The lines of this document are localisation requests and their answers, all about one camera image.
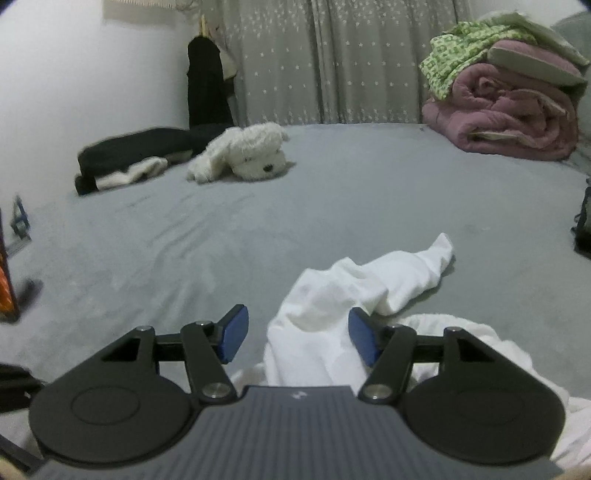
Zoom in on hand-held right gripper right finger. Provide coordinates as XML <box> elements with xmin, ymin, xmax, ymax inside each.
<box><xmin>348</xmin><ymin>307</ymin><xmax>497</xmax><ymax>407</ymax></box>

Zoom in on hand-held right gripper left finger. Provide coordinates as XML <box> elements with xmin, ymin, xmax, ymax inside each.
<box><xmin>99</xmin><ymin>304</ymin><xmax>250</xmax><ymax>407</ymax></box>

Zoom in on white garment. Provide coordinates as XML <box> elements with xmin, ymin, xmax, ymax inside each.
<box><xmin>231</xmin><ymin>232</ymin><xmax>591</xmax><ymax>467</ymax></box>

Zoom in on dark folded clothes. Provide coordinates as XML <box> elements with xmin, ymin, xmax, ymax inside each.
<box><xmin>571</xmin><ymin>178</ymin><xmax>591</xmax><ymax>257</ymax></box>

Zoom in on smartphone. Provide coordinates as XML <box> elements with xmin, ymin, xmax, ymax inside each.
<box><xmin>0</xmin><ymin>208</ymin><xmax>20</xmax><ymax>324</ymax></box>

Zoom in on blue phone stand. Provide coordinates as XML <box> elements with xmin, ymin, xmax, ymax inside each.
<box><xmin>9</xmin><ymin>195</ymin><xmax>34</xmax><ymax>254</ymax></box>

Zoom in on white plush dog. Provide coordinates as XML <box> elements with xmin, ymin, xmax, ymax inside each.
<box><xmin>187</xmin><ymin>122</ymin><xmax>296</xmax><ymax>185</ymax></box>

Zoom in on white cloth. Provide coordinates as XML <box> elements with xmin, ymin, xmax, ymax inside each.
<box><xmin>95</xmin><ymin>156</ymin><xmax>169</xmax><ymax>191</ymax></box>

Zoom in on hanging black garment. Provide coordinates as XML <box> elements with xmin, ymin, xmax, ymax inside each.
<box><xmin>186</xmin><ymin>36</ymin><xmax>234</xmax><ymax>129</ymax></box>

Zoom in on pink quilt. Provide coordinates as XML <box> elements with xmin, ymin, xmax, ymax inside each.
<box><xmin>422</xmin><ymin>39</ymin><xmax>580</xmax><ymax>161</ymax></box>

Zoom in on hanging beige garment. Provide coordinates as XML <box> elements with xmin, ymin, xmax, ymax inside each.
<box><xmin>216</xmin><ymin>28</ymin><xmax>239</xmax><ymax>80</ymax></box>

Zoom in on grey star curtain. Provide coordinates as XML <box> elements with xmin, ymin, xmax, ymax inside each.
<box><xmin>217</xmin><ymin>0</ymin><xmax>472</xmax><ymax>126</ymax></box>

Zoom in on green patterned cloth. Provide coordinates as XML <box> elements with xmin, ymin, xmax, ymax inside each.
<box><xmin>419</xmin><ymin>21</ymin><xmax>539</xmax><ymax>100</ymax></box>

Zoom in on pink pillow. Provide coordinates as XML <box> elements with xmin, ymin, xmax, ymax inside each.
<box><xmin>487</xmin><ymin>41</ymin><xmax>589</xmax><ymax>88</ymax></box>

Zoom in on pale striped cloth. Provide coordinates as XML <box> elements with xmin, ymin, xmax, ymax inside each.
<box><xmin>478</xmin><ymin>11</ymin><xmax>589</xmax><ymax>68</ymax></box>

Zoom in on beige wall hanging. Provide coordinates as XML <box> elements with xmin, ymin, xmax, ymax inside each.
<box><xmin>104</xmin><ymin>0</ymin><xmax>181</xmax><ymax>21</ymax></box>

